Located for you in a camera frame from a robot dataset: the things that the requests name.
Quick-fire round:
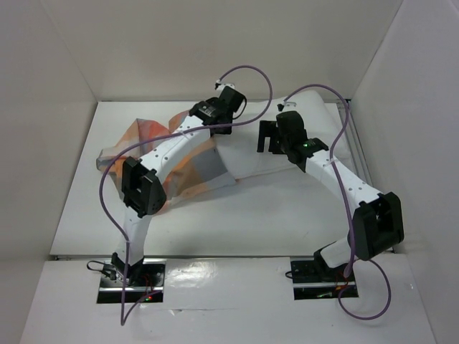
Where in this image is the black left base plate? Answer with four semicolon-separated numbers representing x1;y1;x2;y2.
87;259;166;304

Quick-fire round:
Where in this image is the white pillow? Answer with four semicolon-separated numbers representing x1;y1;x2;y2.
214;90;342;179

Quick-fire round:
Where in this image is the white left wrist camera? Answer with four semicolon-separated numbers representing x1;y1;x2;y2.
214;80;235;92

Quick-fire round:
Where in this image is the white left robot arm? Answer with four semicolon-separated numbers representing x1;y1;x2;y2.
111;86;247;286

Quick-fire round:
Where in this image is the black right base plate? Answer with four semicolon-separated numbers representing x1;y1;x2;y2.
285;259;359;300

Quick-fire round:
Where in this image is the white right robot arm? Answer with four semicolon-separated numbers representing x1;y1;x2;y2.
257;111;404;282

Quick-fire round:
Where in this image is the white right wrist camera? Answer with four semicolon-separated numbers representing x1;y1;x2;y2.
277;101;297;113

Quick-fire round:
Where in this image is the orange grey checked pillowcase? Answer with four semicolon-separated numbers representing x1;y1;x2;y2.
95;113;236;207

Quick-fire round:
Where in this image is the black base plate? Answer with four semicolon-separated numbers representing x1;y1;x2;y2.
87;259;166;304
285;259;359;300

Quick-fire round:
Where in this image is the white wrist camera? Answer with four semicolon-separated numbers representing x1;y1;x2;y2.
214;80;235;92
277;101;297;113

